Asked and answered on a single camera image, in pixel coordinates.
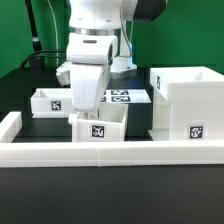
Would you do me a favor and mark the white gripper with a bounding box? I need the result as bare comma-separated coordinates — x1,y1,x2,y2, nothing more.
66,33,118,120

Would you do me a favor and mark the white front drawer with tag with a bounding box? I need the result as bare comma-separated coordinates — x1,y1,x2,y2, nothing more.
68,103,128,142

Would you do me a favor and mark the white drawer with tag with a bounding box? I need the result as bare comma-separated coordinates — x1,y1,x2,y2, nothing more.
30,88,74,118
68,103,128,142

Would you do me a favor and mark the white drawer cabinet box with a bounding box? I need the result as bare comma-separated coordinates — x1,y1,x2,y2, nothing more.
149,67,224,141

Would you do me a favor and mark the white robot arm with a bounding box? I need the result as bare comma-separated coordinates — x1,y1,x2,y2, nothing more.
56,0,168,119

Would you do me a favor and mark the white rear drawer with tag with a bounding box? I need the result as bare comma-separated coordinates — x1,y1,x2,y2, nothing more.
30,88,74,118

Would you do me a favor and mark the white fiducial marker sheet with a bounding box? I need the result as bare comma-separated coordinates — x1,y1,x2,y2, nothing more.
101,89,151,103

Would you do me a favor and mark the white U-shaped border frame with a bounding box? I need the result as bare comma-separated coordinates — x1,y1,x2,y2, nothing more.
0,112,224,168

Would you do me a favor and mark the black camera stand pole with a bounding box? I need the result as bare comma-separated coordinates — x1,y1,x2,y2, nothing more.
25,0,45,69

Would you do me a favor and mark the black cable with metal connector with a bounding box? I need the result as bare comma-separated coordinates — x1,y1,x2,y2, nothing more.
19,49,68,69

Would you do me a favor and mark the grey thin cable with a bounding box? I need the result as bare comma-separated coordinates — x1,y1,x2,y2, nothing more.
45,0,60,68

